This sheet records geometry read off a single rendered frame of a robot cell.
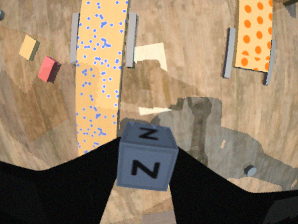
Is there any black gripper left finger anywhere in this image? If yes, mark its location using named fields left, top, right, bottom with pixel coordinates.
left=0, top=136, right=121, bottom=224

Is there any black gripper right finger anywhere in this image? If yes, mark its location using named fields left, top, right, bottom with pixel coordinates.
left=169, top=147, right=298, bottom=224

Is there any pink rectangular block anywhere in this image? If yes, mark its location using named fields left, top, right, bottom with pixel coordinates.
left=39, top=56, right=59, bottom=81

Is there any orange strip with blue speckles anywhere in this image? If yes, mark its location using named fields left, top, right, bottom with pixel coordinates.
left=76, top=0, right=129, bottom=157

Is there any orange polka-dotted flat strip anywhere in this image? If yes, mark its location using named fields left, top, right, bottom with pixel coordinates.
left=233, top=0, right=273, bottom=72

